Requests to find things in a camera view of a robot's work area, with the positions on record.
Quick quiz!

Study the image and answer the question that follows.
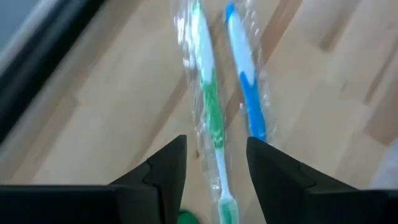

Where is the green cloth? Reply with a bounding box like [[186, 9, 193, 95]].
[[177, 208, 200, 224]]

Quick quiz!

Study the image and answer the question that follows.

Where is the green toothbrush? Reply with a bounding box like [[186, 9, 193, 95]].
[[172, 0, 242, 224]]

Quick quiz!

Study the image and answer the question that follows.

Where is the blue toothbrush in clear wrapper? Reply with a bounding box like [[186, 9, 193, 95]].
[[223, 0, 277, 146]]

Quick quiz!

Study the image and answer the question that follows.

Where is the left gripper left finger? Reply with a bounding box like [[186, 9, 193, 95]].
[[0, 135, 188, 224]]

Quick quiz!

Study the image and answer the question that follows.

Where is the black table frame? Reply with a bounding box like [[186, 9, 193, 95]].
[[0, 0, 106, 144]]

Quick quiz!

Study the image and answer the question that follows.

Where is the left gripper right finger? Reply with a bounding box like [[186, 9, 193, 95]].
[[247, 136, 398, 224]]

